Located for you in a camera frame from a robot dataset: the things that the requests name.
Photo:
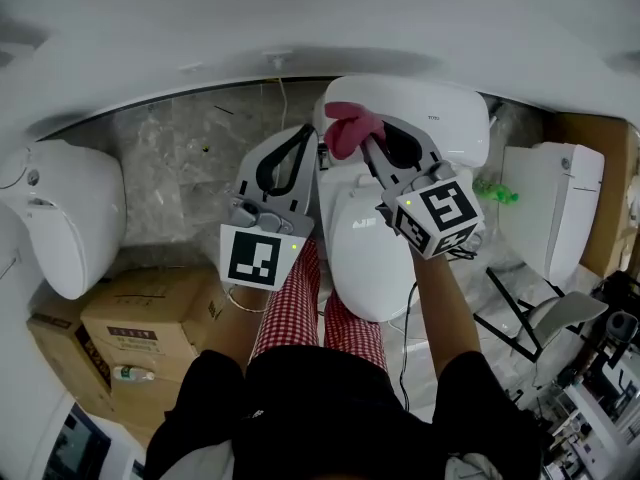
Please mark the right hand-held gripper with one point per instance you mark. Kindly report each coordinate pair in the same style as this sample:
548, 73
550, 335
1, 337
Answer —
440, 213

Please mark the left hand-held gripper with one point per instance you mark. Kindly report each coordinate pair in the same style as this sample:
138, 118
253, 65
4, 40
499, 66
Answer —
255, 258

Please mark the pink cloth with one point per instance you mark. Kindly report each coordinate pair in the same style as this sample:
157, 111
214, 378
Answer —
347, 130

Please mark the white toilet with tank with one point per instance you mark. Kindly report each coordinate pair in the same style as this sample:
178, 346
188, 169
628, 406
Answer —
365, 268

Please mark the person's left forearm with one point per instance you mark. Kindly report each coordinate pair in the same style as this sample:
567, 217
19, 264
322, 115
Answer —
245, 325

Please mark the person's right forearm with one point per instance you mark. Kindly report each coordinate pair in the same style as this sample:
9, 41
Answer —
447, 318

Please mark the white square-backed toilet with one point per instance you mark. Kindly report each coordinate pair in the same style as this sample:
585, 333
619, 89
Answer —
560, 208

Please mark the white egg-shaped toilet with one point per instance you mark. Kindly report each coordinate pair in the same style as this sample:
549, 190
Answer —
60, 218

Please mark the person's red checked trousers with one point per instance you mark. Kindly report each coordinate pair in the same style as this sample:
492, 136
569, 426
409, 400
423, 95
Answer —
295, 308

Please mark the tall cardboard box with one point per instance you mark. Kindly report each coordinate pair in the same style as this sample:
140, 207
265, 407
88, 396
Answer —
595, 133

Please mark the crumpled cardboard box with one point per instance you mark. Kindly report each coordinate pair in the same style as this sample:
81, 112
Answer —
150, 328

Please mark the clear plastic water bottle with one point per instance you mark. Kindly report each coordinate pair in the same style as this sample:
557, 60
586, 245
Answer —
132, 373

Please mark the person's black and white shirt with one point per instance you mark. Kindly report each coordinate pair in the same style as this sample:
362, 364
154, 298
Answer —
325, 418

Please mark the grey chair with black frame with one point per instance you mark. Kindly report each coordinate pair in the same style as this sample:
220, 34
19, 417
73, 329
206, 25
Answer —
565, 315

